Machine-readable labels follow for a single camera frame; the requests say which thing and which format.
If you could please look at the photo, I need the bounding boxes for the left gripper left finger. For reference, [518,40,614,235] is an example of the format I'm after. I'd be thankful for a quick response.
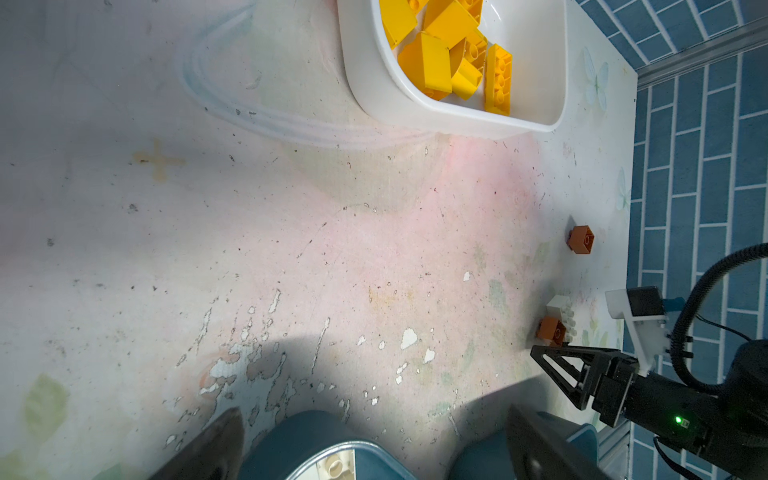
[150,407,245,479]

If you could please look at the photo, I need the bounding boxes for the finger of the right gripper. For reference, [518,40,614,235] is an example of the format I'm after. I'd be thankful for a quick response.
[530,345,606,410]

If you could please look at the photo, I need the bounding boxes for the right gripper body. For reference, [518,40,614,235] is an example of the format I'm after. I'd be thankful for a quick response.
[590,350,729,453]

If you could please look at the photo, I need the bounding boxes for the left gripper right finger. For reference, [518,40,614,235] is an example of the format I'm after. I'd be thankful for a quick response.
[505,404,609,479]

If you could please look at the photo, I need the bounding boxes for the brown lego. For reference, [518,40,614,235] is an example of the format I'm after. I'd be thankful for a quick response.
[535,316,567,347]

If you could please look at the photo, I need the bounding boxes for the brown lego mid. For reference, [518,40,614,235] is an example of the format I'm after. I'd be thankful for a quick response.
[567,225,595,255]

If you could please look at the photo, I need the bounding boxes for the small white lego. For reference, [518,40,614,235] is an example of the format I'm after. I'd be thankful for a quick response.
[302,449,357,480]

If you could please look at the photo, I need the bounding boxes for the yellow long lego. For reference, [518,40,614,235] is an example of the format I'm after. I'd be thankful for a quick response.
[484,44,513,116]

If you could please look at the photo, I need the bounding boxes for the yellow studded lego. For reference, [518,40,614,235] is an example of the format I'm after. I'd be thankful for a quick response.
[464,29,488,74]

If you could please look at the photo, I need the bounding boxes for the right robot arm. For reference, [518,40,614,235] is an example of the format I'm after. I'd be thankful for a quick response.
[530,340,767,479]

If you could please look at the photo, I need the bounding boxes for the right teal tray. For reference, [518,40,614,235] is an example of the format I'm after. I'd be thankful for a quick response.
[448,407,607,479]

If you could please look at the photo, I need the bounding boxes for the teal tray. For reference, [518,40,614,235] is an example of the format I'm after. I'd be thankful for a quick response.
[239,410,414,479]
[448,407,607,479]

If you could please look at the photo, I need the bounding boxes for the left teal tray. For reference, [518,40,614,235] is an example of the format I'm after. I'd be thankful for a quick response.
[239,410,414,479]

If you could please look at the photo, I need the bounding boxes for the white rectangular bowl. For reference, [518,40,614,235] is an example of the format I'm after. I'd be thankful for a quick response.
[338,1,568,140]

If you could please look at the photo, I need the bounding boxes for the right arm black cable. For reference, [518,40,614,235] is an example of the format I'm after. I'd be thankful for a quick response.
[668,241,768,397]

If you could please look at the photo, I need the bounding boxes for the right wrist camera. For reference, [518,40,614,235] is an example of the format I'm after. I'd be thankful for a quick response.
[605,286,671,376]

